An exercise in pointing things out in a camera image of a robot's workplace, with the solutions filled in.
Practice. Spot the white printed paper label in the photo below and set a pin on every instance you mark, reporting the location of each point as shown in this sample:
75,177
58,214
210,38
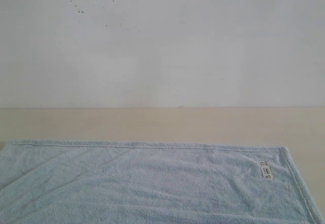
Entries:
266,170

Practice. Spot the light blue fleece towel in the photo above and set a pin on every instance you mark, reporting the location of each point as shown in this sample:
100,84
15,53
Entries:
45,181

